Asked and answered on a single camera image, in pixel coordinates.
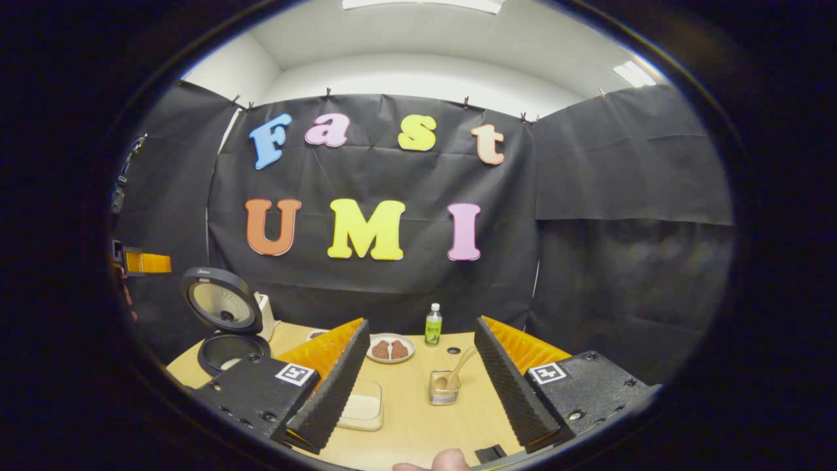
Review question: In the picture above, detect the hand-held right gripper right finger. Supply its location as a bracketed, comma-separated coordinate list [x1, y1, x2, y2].
[474, 316, 661, 454]

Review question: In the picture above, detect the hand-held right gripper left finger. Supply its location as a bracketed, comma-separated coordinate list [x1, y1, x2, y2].
[195, 319, 370, 454]

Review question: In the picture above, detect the white rice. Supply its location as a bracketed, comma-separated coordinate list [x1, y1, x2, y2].
[343, 391, 380, 421]

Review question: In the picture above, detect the wooden spoon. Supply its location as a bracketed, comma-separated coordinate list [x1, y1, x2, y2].
[434, 346, 478, 392]

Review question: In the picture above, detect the clear chopstick holder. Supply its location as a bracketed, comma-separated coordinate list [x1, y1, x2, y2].
[429, 370, 461, 406]

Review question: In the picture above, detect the dark grey rice cooker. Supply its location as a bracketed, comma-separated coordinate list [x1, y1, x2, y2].
[180, 266, 272, 378]

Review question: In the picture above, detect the clear plastic container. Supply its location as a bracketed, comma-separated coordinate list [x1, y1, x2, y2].
[337, 379, 384, 432]

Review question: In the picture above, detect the white round plate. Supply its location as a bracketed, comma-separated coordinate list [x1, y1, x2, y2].
[366, 333, 416, 364]

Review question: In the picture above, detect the black stand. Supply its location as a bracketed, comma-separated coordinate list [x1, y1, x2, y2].
[110, 133, 148, 218]

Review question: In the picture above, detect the white toaster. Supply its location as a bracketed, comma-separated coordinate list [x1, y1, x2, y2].
[257, 294, 277, 341]

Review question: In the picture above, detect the green label drink bottle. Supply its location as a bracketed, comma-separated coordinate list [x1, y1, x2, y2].
[425, 303, 443, 347]

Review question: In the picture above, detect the small ceiling light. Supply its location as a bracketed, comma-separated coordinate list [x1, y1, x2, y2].
[613, 60, 657, 88]

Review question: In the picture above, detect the long ceiling light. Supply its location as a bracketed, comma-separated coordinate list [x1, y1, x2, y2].
[342, 0, 505, 14]

